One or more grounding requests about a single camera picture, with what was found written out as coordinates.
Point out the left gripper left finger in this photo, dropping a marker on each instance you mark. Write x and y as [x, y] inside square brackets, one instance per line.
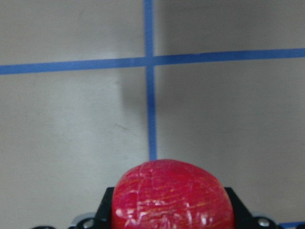
[103, 216]

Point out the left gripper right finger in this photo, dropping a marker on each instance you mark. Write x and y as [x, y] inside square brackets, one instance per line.
[242, 216]

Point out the red apple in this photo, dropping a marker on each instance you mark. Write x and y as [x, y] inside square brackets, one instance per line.
[170, 194]

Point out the brown paper table cover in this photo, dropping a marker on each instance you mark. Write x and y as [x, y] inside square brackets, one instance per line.
[92, 88]

